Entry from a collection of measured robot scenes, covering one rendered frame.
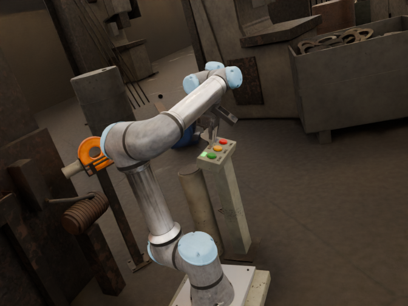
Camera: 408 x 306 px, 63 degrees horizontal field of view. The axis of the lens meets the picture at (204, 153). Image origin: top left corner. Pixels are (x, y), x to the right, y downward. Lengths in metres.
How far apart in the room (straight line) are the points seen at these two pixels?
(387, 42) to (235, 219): 1.70
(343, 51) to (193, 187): 1.57
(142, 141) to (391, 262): 1.25
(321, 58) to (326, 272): 1.56
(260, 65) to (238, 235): 2.07
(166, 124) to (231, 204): 0.81
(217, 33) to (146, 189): 2.73
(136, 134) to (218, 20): 2.75
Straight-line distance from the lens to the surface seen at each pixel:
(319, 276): 1.67
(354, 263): 1.73
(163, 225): 1.12
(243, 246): 1.78
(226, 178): 1.56
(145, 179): 1.04
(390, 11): 4.61
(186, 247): 1.08
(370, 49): 2.71
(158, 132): 0.91
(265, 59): 3.38
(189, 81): 1.23
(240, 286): 1.23
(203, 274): 1.09
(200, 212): 1.68
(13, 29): 9.49
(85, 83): 4.05
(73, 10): 5.73
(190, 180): 1.59
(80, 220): 1.63
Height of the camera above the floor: 1.19
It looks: 22 degrees down
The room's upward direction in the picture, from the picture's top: 15 degrees counter-clockwise
